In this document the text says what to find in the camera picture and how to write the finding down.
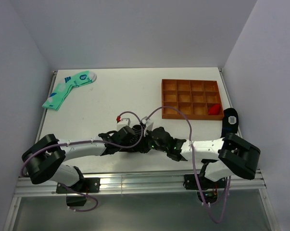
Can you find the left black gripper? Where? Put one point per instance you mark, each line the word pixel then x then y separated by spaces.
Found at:
pixel 125 149

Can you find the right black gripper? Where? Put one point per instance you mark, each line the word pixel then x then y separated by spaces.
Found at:
pixel 149 133

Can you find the black white striped sock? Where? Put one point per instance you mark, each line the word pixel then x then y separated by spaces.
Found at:
pixel 142 146

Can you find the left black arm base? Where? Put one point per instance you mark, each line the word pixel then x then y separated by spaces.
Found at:
pixel 78 194

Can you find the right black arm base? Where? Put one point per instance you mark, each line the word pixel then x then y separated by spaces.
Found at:
pixel 209 188

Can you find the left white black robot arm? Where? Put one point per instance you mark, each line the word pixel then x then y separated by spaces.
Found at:
pixel 44 160

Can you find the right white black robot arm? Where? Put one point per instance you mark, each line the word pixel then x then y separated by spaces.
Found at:
pixel 221 158

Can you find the orange compartment tray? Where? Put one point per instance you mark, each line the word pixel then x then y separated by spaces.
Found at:
pixel 191 97

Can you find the rolled red sock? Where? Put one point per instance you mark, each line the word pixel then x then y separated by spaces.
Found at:
pixel 214 110

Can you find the dark blue sock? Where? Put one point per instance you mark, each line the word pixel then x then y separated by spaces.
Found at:
pixel 230 122

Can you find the green blue patterned sock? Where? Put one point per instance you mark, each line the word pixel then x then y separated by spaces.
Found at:
pixel 63 88

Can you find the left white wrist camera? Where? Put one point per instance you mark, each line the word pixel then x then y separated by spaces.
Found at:
pixel 122 122

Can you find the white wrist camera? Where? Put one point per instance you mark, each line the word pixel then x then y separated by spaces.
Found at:
pixel 122 122
pixel 147 125

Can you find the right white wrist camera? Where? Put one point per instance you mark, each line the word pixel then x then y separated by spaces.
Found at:
pixel 147 125

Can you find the aluminium front rail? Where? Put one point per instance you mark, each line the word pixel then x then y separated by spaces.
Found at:
pixel 116 183

